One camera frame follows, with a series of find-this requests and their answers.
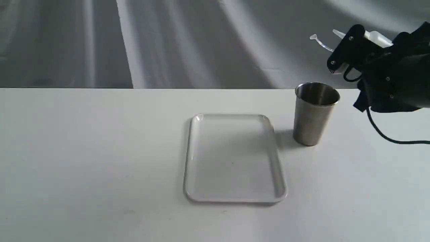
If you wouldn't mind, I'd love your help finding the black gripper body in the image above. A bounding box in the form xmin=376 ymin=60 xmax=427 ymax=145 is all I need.
xmin=360 ymin=32 xmax=429 ymax=113

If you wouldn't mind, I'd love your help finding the translucent squeeze bottle amber liquid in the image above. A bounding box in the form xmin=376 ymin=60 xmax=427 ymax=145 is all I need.
xmin=309 ymin=31 xmax=393 ymax=52

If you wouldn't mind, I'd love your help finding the stainless steel cup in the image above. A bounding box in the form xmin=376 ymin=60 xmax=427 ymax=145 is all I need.
xmin=293 ymin=82 xmax=340 ymax=147

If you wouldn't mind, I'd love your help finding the white rectangular plastic tray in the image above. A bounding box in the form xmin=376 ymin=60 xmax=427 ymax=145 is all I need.
xmin=183 ymin=113 xmax=288 ymax=205

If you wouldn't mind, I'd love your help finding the black cable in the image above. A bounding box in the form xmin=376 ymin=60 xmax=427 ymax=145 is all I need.
xmin=365 ymin=106 xmax=430 ymax=145

